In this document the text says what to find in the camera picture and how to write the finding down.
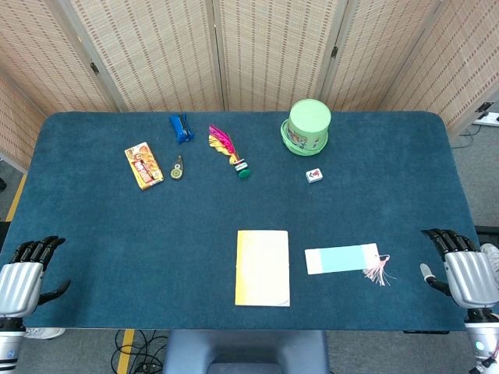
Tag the white grey shoe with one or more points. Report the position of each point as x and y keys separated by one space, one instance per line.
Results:
x=492 y=251

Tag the orange yellow food box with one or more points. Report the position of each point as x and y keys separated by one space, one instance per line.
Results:
x=143 y=166

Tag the white power strip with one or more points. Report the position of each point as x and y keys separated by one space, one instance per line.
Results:
x=487 y=118

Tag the light blue tasselled bookmark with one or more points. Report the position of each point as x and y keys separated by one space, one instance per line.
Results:
x=341 y=259

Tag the pink yellow feather shuttlecock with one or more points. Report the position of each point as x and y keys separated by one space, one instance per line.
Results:
x=224 y=145

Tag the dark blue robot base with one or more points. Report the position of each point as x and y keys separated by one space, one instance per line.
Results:
x=245 y=350

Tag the green plastic bucket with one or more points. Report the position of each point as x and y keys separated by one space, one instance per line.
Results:
x=310 y=121

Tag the white mahjong tile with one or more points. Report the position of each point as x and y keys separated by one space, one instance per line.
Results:
x=314 y=175

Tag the yellow notebook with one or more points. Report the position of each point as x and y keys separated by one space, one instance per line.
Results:
x=263 y=269

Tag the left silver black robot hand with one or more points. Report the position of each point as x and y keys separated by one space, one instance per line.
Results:
x=19 y=286

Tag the dark blue table mat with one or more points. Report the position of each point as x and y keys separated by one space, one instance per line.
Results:
x=156 y=241

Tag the woven folding screen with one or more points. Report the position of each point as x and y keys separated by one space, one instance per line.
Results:
x=273 y=54

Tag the blue clip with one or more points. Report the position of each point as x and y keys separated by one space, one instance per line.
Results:
x=181 y=128

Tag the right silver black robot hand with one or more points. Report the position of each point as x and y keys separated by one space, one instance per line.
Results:
x=473 y=278

